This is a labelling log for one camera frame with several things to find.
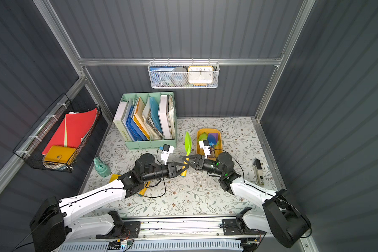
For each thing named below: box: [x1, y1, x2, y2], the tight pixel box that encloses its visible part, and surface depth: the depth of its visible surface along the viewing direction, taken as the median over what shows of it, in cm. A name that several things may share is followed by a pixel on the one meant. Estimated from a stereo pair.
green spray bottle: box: [93, 156, 112, 178], surface depth 89 cm
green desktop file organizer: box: [113, 91, 177, 150], surface depth 96 cm
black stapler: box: [253, 159, 265, 186], surface depth 91 cm
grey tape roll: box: [171, 66, 188, 87], surface depth 90 cm
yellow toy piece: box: [109, 173, 122, 184], surface depth 93 cm
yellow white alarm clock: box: [187, 65, 215, 87], surface depth 90 cm
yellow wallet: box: [43, 144, 77, 164], surface depth 65 cm
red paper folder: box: [41, 107, 98, 155], surface depth 76 cm
